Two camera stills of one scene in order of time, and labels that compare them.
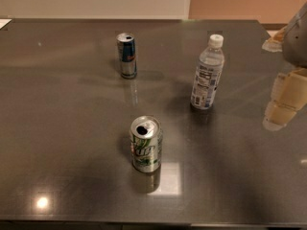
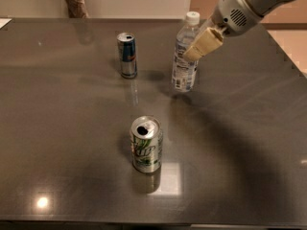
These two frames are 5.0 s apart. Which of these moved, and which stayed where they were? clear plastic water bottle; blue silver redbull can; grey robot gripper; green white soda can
Moved: grey robot gripper; clear plastic water bottle
Stayed: green white soda can; blue silver redbull can
